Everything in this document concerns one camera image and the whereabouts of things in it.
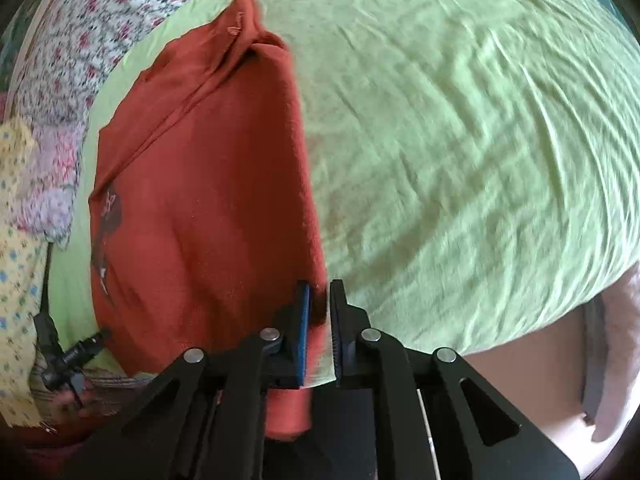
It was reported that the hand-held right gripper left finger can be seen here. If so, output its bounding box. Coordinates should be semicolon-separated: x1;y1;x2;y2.
65;280;314;480

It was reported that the white floral blanket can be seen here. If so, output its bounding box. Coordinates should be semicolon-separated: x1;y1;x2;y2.
10;0;236;126

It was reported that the red towel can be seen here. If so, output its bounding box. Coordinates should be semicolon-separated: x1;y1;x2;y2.
89;0;328;442

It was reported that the pale pink cloth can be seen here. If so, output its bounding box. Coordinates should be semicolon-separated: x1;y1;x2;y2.
590;265;640;443

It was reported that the light green bed sheet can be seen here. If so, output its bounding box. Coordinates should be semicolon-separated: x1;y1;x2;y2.
47;0;640;391

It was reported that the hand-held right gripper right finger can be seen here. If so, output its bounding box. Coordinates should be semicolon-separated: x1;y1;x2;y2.
329;279;582;480

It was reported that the black plug with cable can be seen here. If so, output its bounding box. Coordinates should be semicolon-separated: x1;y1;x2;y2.
32;245;113;408

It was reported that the purple pink floral pillow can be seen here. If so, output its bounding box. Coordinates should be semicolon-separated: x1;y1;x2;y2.
10;120;88;251

